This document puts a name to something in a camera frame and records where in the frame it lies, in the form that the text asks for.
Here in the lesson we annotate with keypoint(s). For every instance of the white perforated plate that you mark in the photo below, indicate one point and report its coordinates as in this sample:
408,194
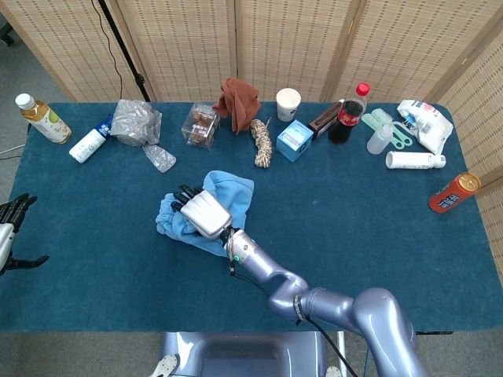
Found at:
333,372
165,365

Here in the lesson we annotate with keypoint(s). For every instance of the white plastic bag of items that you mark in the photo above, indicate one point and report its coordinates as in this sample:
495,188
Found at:
432,125

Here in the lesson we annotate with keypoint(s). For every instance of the orange drink can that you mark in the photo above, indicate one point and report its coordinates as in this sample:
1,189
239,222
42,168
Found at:
452,194

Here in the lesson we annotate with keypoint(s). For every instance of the white tube with grey cap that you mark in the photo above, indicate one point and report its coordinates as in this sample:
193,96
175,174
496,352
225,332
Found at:
412,160

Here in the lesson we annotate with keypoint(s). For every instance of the light blue fleece pants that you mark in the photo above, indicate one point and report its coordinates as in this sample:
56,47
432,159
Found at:
232,192

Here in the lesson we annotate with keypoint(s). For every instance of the light green brush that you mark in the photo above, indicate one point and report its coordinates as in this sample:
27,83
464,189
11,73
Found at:
379,116

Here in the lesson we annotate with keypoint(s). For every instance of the crumpled clear plastic wrap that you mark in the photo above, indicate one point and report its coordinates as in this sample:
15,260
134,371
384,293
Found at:
159,157

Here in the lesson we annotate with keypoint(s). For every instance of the dark brown box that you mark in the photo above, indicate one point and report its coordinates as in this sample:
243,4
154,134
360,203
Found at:
322,119

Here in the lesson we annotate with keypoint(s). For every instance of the cola bottle with red cap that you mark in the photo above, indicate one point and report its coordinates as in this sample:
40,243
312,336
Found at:
346,121

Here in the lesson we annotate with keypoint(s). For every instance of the brown towel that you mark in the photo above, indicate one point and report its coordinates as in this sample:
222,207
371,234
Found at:
239,102

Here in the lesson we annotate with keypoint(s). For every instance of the silver plastic bag roll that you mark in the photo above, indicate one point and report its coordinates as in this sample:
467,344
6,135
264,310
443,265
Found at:
133,121

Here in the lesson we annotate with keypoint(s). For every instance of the clear box with brown blocks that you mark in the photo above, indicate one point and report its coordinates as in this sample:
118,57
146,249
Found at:
200,127

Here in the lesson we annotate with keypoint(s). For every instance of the black chair base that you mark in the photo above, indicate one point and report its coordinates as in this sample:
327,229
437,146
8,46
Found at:
4,38

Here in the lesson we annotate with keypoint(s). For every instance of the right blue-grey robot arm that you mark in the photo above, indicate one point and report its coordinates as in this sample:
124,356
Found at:
373,322

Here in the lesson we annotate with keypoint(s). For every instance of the dark blue table cloth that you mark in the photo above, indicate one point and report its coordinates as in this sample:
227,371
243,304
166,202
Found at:
98,275

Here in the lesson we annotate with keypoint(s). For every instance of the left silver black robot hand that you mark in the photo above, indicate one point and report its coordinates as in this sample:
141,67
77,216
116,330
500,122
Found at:
4,239

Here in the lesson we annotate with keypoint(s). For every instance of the clear squeeze bottle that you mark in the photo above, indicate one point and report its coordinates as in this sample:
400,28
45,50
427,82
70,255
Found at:
377,141

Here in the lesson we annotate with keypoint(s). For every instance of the green tea bottle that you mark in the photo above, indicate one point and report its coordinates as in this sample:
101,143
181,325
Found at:
47,121

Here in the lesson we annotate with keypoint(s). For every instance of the blue-grey robot torso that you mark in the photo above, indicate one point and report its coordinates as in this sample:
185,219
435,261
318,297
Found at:
243,353

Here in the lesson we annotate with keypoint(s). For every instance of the white tube with blue cap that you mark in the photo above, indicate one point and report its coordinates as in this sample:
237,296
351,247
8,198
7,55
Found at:
86,145

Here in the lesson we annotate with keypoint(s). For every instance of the white paper cup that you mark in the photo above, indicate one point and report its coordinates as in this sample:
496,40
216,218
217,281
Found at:
287,104

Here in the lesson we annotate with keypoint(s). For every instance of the light blue cardboard box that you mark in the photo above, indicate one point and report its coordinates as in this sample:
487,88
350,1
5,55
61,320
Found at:
292,141

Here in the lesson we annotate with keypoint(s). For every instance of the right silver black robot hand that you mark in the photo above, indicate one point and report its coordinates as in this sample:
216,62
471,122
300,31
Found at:
206,214

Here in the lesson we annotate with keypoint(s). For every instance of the black tripod stand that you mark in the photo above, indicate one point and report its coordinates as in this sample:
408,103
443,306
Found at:
125,55

